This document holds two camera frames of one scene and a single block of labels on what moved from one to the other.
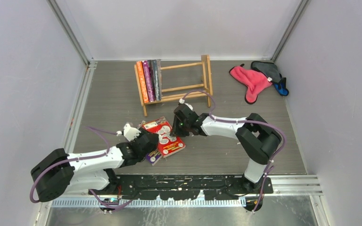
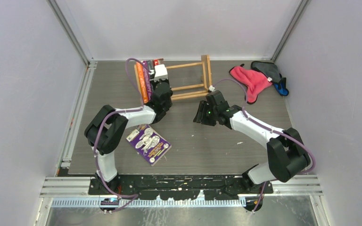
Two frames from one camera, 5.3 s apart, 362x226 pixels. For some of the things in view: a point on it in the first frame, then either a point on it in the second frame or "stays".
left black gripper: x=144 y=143 -> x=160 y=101
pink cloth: x=253 y=80 stays
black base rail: x=177 y=187 stays
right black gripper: x=175 y=132 -> x=201 y=117
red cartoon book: x=168 y=144 -> x=155 y=62
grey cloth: x=269 y=69 stays
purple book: x=148 y=72 stays
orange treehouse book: x=143 y=86 stays
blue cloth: x=281 y=87 stays
